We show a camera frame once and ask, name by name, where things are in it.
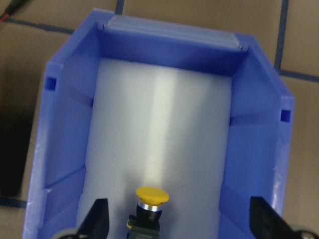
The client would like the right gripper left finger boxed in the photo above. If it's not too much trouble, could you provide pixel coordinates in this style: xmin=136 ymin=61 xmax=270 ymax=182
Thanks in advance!
xmin=75 ymin=198 xmax=110 ymax=239

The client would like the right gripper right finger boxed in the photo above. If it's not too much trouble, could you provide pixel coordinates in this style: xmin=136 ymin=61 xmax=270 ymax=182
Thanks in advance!
xmin=249 ymin=197 xmax=297 ymax=239

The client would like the yellow push button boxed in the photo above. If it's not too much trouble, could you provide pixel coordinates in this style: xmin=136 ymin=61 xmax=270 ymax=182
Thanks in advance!
xmin=127 ymin=186 xmax=169 ymax=239

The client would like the blue right plastic bin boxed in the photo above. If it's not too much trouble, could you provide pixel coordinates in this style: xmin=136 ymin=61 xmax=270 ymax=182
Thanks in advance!
xmin=22 ymin=9 xmax=295 ymax=239

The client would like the white right bin foam pad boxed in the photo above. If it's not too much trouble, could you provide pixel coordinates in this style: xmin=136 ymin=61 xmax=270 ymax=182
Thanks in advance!
xmin=76 ymin=59 xmax=232 ymax=239

